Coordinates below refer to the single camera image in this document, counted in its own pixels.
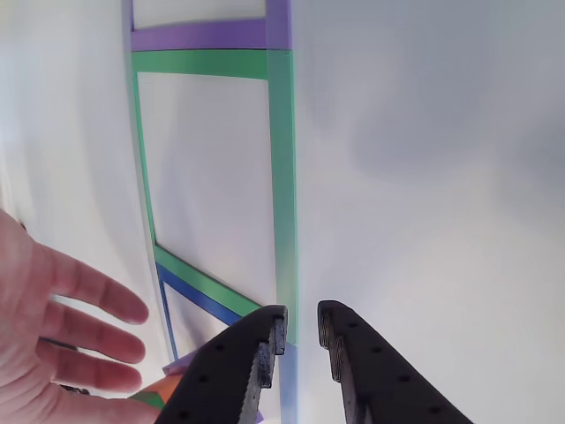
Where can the green cube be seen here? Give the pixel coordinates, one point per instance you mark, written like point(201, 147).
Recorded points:
point(152, 399)

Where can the blue square frame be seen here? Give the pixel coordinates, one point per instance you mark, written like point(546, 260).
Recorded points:
point(198, 300)

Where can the purple square block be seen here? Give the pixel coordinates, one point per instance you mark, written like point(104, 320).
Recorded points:
point(181, 365)

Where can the purple square frame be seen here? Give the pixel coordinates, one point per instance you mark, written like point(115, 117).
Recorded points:
point(198, 35)

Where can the green square frame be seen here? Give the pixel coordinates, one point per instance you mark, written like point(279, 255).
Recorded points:
point(282, 176)

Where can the orange square block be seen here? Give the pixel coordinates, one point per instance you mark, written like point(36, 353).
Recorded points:
point(165, 384)

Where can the person's hand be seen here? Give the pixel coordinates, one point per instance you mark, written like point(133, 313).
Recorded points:
point(26, 331)

